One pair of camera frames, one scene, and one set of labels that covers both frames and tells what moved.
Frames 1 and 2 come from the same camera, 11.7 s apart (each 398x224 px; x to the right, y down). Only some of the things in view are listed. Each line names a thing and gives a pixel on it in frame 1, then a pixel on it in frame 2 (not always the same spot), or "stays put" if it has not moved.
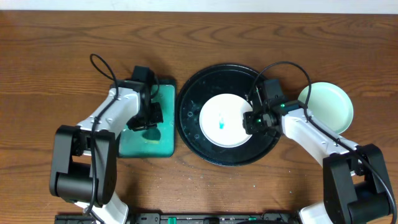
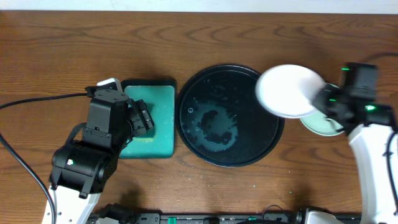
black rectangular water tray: (157, 142) stays put
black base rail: (189, 218) stays put
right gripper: (252, 122) -> (325, 101)
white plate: (221, 120) -> (287, 90)
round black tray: (198, 89) stays put
